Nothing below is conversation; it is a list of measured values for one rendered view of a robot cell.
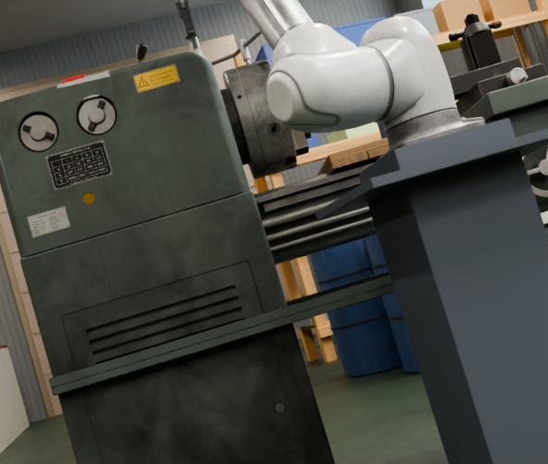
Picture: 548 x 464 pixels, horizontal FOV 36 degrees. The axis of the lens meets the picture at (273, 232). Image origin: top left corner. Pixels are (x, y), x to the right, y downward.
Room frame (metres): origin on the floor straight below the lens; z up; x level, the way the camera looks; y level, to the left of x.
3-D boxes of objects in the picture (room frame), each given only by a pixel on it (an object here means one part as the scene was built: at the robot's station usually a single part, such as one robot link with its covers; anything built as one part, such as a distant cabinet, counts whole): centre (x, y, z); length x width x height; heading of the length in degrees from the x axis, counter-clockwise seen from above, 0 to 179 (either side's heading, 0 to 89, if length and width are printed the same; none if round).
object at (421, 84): (1.74, -0.35, 0.97); 0.18 x 0.16 x 0.22; 119
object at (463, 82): (2.30, -0.67, 1.00); 0.20 x 0.10 x 0.05; 93
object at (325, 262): (4.68, -0.59, 0.44); 1.19 x 0.73 x 0.88; 13
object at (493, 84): (2.37, -0.69, 0.95); 0.43 x 0.18 x 0.04; 3
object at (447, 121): (1.74, -0.38, 0.83); 0.22 x 0.18 x 0.06; 102
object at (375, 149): (2.37, -0.34, 0.89); 0.36 x 0.30 x 0.04; 3
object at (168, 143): (2.31, 0.33, 1.06); 0.59 x 0.48 x 0.39; 93
